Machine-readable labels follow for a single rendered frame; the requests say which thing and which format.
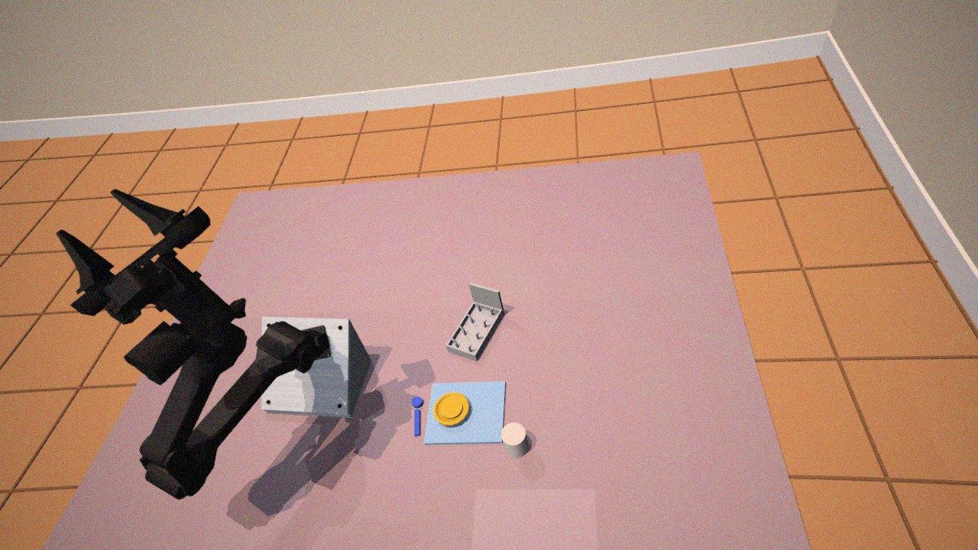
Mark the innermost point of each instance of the yellow round plate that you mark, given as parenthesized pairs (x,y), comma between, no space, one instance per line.
(451,409)

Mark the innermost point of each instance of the light blue flat square mat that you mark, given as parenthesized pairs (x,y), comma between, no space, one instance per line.
(482,425)

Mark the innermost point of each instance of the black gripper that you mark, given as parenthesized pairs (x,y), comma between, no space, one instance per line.
(178,231)

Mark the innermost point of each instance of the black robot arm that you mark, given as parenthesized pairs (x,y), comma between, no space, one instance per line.
(178,457)

